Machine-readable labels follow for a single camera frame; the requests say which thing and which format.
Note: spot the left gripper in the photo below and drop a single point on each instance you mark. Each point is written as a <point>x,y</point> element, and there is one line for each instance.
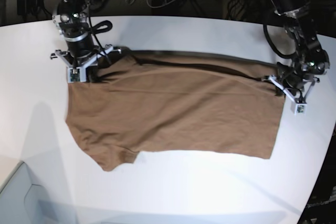
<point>287,91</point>

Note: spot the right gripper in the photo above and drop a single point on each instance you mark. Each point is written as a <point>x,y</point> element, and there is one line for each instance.
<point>86,58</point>

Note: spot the brown t-shirt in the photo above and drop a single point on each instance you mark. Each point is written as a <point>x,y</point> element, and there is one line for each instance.
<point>155,103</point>

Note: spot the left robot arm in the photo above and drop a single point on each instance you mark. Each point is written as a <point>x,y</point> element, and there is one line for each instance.
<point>308,61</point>

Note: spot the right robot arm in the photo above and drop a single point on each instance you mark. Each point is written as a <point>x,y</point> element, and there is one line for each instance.
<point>73,21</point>

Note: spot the white bin at corner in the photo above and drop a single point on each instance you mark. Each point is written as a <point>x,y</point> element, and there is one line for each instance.
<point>21,200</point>

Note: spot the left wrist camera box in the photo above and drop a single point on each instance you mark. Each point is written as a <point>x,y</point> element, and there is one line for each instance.
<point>298,108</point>

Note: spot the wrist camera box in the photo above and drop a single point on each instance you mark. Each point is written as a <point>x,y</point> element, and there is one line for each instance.
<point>76,75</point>
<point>298,108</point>

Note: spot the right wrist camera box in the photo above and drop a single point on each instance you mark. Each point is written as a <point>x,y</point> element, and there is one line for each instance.
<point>76,75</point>

